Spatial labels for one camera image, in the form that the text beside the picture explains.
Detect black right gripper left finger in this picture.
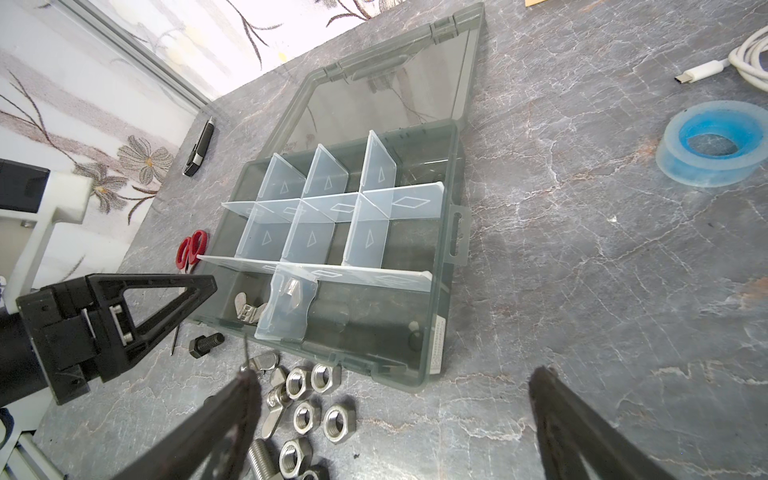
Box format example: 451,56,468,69
116,370,262,479

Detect blue tape roll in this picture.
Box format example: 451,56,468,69
655,101,767,187

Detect steel wing nut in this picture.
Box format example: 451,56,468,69
261,366,292,439
240,351,280,372
234,292,267,325

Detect steel bolt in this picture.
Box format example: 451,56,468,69
248,438,284,480

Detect black hex bolt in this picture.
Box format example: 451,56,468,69
189,333,225,359

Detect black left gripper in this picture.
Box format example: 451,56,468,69
1,274,217,405

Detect white usb cable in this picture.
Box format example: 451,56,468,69
674,23,768,94

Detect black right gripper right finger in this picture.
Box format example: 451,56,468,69
528,366,672,479

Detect grey plastic organizer box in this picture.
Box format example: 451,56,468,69
193,3,485,392

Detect red handled scissors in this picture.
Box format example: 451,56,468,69
170,229,210,355

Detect steel hex nut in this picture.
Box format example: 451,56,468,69
285,366,312,401
279,437,313,479
310,363,342,395
292,400,322,435
322,404,356,444

